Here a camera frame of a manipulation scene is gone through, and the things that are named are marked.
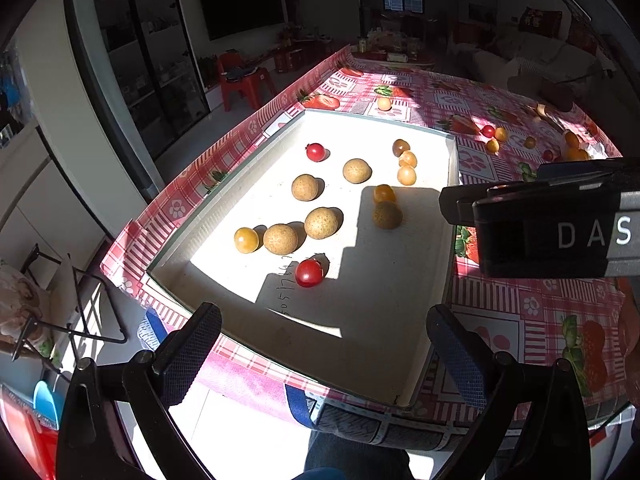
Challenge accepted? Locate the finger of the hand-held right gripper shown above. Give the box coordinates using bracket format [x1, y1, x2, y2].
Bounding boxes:
[538, 158, 624, 184]
[439, 183, 517, 227]

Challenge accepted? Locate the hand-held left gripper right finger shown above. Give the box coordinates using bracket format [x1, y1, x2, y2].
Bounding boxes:
[426, 304, 593, 480]

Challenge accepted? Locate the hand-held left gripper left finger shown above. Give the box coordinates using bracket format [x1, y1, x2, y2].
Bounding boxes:
[55, 301, 223, 480]

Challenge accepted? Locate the brown longan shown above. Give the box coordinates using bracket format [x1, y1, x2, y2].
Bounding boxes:
[372, 201, 403, 230]
[304, 207, 344, 240]
[291, 174, 320, 202]
[263, 224, 299, 255]
[343, 158, 373, 184]

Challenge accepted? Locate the white shallow box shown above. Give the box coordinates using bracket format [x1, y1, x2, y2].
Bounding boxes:
[146, 107, 461, 408]

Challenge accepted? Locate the clear plastic bag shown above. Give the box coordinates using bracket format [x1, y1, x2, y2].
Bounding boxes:
[560, 129, 608, 161]

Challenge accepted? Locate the scattered cherry tomatoes group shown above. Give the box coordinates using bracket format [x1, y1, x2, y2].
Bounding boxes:
[481, 124, 556, 161]

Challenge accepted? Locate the patterned seat cushion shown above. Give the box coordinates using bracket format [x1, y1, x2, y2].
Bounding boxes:
[315, 400, 466, 453]

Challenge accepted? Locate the black metal rack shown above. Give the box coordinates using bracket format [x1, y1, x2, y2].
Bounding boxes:
[10, 244, 128, 361]

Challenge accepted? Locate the red printed cushion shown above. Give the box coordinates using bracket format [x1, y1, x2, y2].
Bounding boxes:
[519, 6, 562, 38]
[567, 20, 598, 56]

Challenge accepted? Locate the white sofa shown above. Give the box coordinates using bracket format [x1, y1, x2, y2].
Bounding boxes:
[452, 30, 616, 96]

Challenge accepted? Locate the person's denim trouser leg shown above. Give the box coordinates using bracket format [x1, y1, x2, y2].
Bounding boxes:
[305, 430, 416, 480]

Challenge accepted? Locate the blue plastic stool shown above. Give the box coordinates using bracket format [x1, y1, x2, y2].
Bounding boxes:
[32, 380, 66, 421]

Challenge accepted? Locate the cluttered coffee table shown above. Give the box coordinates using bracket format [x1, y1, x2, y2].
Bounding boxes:
[350, 35, 436, 68]

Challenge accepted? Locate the floral printed cloth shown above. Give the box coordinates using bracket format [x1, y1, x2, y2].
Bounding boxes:
[0, 260, 41, 336]

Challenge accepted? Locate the red plastic bin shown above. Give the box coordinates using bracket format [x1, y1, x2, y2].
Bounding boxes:
[0, 385, 58, 480]

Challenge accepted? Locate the red cardboard box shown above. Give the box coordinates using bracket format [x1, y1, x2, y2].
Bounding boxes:
[272, 47, 321, 73]

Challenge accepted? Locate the red plastic chair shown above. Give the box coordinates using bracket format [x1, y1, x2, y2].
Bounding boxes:
[215, 52, 277, 112]

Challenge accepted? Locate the glass door cabinet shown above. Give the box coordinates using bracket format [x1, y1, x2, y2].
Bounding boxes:
[70, 0, 211, 201]

